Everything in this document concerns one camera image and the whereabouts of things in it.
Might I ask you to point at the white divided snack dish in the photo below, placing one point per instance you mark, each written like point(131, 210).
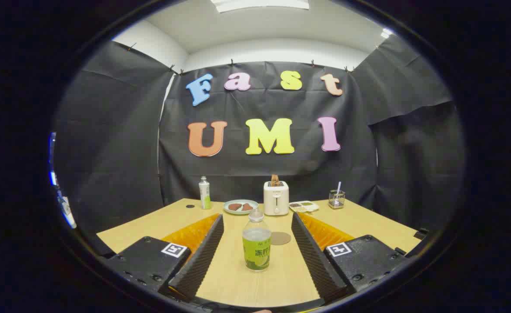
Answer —
point(304, 206)

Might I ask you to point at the round brown coaster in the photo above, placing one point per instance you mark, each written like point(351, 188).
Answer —
point(282, 238)

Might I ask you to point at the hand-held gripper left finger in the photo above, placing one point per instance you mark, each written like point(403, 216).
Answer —
point(203, 261)

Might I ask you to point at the small white green bottle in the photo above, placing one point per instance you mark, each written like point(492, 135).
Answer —
point(205, 195)

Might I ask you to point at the brown toast slice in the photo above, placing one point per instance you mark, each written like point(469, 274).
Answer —
point(275, 180)

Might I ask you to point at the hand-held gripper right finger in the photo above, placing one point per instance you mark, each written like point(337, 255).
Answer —
point(314, 261)

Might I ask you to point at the white straw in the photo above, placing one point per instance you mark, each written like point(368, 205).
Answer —
point(338, 187)

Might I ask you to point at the green label juice bottle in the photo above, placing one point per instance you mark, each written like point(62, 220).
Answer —
point(256, 252)

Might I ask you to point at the brown meat slice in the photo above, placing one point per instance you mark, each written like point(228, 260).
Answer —
point(235, 207)
point(247, 207)

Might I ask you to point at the wooden table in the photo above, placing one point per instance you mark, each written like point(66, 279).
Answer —
point(231, 278)

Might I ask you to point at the white toaster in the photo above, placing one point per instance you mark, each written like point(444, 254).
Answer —
point(276, 198)

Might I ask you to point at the pale green plate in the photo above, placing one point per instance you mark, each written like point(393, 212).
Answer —
point(238, 212)

